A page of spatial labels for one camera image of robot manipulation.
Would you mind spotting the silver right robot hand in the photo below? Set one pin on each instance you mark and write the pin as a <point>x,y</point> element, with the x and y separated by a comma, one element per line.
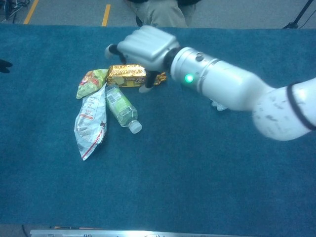
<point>148,44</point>

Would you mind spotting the gold foil biscuit package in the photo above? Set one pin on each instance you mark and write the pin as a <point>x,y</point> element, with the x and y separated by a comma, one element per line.
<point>126,74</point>

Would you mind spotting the clear bottle green label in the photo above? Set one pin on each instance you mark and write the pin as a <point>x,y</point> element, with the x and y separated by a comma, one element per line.
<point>121,106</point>

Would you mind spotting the yellow green snack bag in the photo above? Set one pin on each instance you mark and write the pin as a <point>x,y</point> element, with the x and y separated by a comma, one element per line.
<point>91,81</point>

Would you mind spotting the clear bottle red label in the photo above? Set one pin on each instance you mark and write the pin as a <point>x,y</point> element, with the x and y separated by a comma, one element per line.
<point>218,106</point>

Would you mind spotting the white snack bag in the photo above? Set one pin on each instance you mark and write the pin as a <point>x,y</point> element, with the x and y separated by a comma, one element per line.
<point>89,123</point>

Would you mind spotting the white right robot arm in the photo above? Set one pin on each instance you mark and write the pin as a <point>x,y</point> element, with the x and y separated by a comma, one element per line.
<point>222,81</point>

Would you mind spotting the person in beige trousers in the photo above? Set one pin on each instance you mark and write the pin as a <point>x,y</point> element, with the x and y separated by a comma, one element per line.
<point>160,12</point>

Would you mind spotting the blue felt table cloth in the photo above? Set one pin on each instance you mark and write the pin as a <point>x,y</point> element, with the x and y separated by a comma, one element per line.
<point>172,172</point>

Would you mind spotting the black tripod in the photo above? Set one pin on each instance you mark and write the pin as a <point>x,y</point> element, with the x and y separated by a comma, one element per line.
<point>296,22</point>

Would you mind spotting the aluminium rail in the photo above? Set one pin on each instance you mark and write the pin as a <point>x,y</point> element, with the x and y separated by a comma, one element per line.
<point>123,233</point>

